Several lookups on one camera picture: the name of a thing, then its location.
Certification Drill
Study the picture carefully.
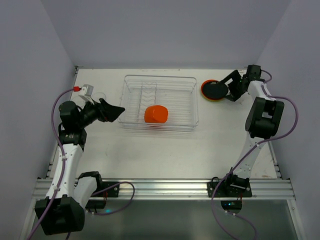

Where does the black plate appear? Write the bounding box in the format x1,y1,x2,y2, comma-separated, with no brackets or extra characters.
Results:
201,81,229,100

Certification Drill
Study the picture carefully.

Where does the orange plate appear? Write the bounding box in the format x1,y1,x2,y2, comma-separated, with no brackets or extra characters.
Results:
200,78,227,102

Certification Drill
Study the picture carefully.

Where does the green plate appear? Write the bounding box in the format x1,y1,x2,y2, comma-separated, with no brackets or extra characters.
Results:
203,96,224,102

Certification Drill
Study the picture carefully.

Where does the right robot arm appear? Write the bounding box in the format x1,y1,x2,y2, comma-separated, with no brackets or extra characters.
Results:
213,64,285,197

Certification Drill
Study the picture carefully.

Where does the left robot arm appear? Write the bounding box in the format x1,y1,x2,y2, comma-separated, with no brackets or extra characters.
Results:
35,98,125,236

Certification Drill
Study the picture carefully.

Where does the clear plastic rack tray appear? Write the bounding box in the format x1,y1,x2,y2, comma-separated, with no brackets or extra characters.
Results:
117,74,200,133

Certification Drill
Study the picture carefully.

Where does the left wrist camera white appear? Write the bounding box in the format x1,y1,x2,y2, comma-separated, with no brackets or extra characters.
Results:
78,84,94,103

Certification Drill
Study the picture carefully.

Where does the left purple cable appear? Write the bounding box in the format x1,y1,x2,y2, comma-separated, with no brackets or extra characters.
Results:
26,85,82,240

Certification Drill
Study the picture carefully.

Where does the white wire dish rack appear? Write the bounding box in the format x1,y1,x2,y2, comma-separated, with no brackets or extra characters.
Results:
118,75,199,131

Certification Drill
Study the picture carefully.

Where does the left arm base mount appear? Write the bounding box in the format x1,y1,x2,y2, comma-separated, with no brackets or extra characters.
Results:
83,177,120,216

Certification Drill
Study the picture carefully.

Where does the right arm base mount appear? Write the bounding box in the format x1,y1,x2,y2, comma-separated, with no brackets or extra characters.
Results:
214,173,253,214

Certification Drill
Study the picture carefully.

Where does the aluminium frame rail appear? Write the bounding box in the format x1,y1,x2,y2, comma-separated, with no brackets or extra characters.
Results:
32,177,296,201

